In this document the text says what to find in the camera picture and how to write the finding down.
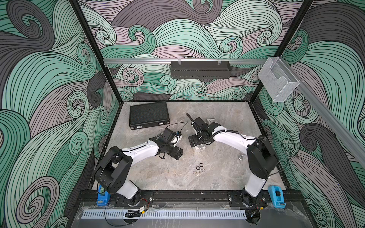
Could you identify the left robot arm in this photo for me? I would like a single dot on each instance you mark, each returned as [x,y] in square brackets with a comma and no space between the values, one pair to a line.
[112,171]

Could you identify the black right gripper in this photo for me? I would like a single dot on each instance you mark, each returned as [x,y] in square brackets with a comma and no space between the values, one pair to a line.
[195,142]

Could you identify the black ribbed briefcase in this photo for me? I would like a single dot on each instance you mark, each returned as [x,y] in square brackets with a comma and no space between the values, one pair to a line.
[148,115]

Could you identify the black corner frame post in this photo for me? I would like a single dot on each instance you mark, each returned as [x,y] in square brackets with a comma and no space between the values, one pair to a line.
[87,30]

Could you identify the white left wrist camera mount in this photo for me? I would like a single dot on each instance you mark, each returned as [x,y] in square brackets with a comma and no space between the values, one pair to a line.
[176,138]

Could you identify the blue left clamp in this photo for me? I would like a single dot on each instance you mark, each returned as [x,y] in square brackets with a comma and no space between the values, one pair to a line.
[103,197]

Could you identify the white slotted cable duct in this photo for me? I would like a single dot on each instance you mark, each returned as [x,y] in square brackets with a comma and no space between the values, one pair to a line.
[167,214]

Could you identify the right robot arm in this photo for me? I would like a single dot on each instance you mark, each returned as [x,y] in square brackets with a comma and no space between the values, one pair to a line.
[262,158]

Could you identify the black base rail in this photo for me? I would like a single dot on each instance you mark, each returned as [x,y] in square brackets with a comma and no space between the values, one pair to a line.
[233,198]

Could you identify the black wall tray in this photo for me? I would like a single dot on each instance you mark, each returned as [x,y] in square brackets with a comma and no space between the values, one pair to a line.
[200,69]

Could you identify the clear acrylic wall holder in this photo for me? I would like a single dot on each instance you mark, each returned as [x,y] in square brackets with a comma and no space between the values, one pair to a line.
[278,78]

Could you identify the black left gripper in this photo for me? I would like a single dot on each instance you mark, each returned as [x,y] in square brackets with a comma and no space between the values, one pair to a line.
[178,154]

